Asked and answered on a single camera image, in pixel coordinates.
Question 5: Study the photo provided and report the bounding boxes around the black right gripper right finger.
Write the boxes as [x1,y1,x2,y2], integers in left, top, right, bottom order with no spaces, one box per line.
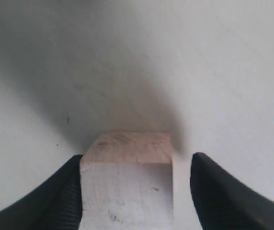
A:
[190,152,274,230]

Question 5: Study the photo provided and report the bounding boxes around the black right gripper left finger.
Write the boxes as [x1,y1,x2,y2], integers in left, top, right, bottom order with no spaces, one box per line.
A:
[0,155,83,230]

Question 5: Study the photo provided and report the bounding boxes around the small wooden cube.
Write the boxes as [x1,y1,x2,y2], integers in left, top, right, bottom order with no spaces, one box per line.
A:
[80,131,173,230]

